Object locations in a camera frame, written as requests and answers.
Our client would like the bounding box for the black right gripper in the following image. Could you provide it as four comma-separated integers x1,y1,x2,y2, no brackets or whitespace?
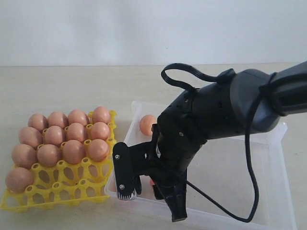
149,153,189,222

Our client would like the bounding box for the yellow plastic egg tray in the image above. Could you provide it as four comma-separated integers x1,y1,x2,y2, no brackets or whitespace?
0,111,113,211

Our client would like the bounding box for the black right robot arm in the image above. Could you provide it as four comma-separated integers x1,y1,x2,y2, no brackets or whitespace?
149,62,307,223

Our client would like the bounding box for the black cable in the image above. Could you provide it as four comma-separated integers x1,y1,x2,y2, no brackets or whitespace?
160,62,279,217

